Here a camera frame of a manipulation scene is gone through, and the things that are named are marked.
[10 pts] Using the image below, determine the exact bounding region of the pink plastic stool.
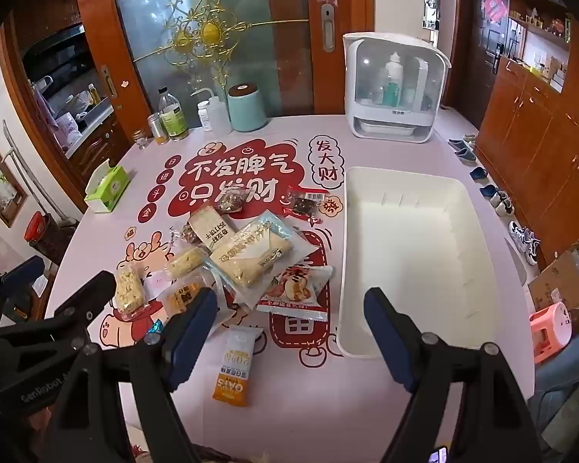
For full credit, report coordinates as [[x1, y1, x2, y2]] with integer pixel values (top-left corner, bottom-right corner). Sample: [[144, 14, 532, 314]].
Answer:
[[529, 301, 571, 365]]

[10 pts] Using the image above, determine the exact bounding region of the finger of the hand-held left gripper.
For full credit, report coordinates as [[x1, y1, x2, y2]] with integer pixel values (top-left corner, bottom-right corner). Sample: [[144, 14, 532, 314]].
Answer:
[[0, 255, 47, 325], [44, 270, 117, 344]]

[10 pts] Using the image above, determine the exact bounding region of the yellow puffed corn packet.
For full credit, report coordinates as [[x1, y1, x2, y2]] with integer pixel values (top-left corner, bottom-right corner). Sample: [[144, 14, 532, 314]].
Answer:
[[114, 264, 151, 322]]

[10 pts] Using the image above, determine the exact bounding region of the orange clear snack packet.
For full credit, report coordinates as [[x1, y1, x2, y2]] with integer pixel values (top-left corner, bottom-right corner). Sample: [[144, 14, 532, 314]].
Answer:
[[156, 275, 223, 339]]

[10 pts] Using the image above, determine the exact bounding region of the wooden wall frame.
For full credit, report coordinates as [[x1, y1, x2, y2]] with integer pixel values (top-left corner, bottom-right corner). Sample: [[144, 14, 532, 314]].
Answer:
[[0, 132, 28, 228]]

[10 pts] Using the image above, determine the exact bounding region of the orange white bar packet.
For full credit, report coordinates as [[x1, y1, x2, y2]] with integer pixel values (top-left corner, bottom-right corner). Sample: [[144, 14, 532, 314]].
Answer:
[[212, 325, 264, 406]]

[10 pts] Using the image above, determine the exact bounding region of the cardboard box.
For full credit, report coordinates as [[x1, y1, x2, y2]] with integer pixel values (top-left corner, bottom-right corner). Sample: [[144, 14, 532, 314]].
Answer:
[[526, 238, 579, 322]]

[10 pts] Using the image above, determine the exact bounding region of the white plastic bin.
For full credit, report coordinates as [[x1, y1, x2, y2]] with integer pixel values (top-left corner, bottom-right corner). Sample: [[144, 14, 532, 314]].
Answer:
[[338, 166, 501, 360]]

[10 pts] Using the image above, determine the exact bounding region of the white bottle sterilizer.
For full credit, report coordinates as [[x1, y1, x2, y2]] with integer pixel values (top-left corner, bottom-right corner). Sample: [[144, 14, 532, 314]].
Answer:
[[342, 32, 452, 145]]

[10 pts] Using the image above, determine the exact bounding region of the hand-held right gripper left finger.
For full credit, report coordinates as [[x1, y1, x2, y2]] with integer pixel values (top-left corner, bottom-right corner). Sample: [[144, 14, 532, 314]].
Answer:
[[39, 287, 220, 463]]

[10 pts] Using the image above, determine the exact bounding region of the white squeeze bottle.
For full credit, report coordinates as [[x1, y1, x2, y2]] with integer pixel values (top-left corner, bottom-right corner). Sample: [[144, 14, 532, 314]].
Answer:
[[191, 87, 233, 135]]

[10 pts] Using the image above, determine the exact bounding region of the pink door hanging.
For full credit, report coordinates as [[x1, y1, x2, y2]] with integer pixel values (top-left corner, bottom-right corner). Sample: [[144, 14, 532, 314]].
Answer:
[[481, 0, 509, 24]]

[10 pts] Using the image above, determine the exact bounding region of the yellow cake snack packet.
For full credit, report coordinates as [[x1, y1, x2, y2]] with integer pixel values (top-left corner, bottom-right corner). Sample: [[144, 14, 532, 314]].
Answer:
[[166, 245, 209, 281]]

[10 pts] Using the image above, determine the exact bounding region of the red white pastry packet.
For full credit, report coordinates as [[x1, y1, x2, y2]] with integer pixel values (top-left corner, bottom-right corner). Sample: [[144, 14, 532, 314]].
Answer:
[[256, 265, 335, 322]]

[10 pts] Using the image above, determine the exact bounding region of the white green baby bottle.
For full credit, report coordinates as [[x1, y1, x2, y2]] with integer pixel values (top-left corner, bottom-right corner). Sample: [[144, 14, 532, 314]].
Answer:
[[383, 51, 405, 107]]

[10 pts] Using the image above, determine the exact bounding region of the light blue bread packet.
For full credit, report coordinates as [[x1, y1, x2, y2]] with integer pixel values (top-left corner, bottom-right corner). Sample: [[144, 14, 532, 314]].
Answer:
[[204, 209, 320, 310]]

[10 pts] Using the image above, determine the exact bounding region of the green tissue box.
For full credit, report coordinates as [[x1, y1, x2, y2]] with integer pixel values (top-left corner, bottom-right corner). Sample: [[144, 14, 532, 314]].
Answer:
[[84, 159, 129, 214]]

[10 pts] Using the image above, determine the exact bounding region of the kitchen counter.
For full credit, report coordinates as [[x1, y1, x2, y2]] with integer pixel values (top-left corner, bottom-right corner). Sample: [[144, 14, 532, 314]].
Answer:
[[22, 24, 126, 165]]

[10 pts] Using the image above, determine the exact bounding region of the red lid container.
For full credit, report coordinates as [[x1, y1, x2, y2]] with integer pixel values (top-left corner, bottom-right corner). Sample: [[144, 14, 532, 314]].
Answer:
[[24, 211, 54, 245]]

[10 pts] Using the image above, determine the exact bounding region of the black white sneaker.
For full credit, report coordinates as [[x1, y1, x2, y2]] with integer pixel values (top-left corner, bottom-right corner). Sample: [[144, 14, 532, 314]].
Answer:
[[508, 221, 542, 265]]

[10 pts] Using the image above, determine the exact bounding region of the mint green canister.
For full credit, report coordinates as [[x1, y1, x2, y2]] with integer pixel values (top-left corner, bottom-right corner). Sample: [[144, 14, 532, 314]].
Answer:
[[227, 83, 269, 133]]

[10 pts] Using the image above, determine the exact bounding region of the glass bottle green label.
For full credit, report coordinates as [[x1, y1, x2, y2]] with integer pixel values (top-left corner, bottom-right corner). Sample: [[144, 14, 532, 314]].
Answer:
[[157, 86, 189, 142]]

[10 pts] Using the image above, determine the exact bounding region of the brown soda cracker packet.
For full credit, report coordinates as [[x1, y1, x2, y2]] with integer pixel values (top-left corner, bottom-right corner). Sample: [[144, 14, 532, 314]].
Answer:
[[188, 204, 245, 252]]

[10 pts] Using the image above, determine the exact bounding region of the dark wooden door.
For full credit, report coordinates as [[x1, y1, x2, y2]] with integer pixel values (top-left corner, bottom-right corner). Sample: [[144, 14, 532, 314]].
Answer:
[[455, 0, 512, 129]]

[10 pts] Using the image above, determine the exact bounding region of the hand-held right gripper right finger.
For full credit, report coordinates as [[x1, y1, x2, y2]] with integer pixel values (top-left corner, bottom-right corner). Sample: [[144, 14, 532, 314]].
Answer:
[[363, 287, 541, 463]]

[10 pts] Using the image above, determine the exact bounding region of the small metal can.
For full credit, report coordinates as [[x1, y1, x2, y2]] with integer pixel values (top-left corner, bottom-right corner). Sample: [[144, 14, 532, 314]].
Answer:
[[147, 112, 170, 145]]

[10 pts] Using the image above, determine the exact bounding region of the wooden wall cabinet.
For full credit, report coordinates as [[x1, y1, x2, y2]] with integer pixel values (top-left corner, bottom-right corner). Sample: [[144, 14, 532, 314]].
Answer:
[[477, 0, 579, 271]]

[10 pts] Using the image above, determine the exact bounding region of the dark jujube snack packet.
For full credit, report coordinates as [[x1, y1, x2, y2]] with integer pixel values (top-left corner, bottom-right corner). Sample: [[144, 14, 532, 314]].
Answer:
[[282, 186, 330, 226]]

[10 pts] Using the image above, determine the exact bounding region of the glass door gold ornament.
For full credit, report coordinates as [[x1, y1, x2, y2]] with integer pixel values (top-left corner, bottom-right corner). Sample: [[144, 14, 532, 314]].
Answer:
[[72, 0, 375, 122]]

